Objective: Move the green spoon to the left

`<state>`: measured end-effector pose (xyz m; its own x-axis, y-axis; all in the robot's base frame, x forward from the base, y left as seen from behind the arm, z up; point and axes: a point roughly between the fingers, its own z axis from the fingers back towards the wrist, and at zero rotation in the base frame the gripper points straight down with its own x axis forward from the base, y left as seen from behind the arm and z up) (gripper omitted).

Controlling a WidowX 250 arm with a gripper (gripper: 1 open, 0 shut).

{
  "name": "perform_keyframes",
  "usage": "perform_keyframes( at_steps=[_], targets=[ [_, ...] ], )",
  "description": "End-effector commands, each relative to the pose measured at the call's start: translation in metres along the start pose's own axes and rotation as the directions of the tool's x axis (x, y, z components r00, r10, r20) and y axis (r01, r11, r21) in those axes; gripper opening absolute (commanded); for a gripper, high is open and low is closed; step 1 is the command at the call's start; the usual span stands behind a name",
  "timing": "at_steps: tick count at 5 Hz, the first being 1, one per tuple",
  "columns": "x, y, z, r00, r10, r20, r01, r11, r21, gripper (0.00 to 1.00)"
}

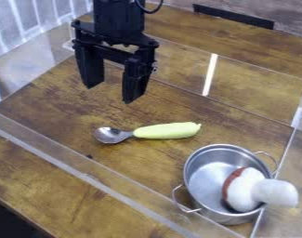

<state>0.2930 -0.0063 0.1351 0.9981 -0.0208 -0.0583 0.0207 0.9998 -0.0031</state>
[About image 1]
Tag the white plush mushroom toy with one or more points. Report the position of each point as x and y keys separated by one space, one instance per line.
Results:
x=248 y=189

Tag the clear acrylic triangle bracket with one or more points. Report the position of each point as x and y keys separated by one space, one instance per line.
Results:
x=69 y=36

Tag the green handled metal spoon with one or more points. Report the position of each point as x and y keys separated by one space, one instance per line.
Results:
x=184 y=130

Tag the clear acrylic barrier panel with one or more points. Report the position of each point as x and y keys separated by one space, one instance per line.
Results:
x=128 y=191

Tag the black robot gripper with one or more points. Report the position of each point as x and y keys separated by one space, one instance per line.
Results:
x=115 y=37

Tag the silver metal pot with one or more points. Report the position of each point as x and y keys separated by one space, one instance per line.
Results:
x=208 y=168

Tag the black bar on table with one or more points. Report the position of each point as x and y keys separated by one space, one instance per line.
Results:
x=215 y=12

